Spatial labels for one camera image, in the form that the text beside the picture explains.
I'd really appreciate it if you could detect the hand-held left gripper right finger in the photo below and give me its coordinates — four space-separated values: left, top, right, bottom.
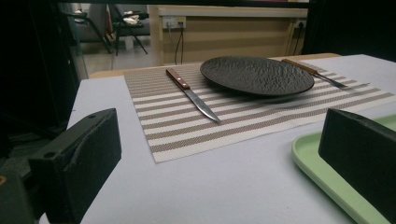
318 107 396 224

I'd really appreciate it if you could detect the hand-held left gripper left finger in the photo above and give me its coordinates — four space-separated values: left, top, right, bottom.
27 107 122 224

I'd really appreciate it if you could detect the light green tray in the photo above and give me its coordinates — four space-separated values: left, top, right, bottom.
290 113 396 224

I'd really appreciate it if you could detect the wooden-handled fork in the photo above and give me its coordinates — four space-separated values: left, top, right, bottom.
281 58 371 91

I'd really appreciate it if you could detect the black textured round plate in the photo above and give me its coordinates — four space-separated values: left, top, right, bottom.
199 55 316 97

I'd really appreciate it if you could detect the wooden-handled steak knife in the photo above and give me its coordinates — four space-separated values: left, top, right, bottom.
165 67 222 124

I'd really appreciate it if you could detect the wooden table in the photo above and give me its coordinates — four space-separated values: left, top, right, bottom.
88 52 342 79

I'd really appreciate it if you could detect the black cabinet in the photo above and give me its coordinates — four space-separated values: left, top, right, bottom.
0 0 89 134

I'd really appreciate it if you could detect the striped woven placemat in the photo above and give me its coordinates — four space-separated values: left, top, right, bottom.
123 60 396 164

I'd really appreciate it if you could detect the black curtain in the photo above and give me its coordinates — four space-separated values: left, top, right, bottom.
303 0 396 63

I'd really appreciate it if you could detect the white board sheet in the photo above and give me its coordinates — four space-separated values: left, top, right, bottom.
38 54 396 224

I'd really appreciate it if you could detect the black folding chair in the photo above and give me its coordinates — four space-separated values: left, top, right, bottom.
108 3 151 57

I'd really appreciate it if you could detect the grey chair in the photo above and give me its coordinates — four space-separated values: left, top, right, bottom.
60 3 113 55

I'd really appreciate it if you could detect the white cloth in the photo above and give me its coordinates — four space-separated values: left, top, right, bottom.
122 10 142 26

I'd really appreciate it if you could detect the beige wooden counter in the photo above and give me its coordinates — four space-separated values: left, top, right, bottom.
148 4 309 67

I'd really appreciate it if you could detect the black power cable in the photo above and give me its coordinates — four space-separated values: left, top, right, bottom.
292 26 304 56
174 26 185 65

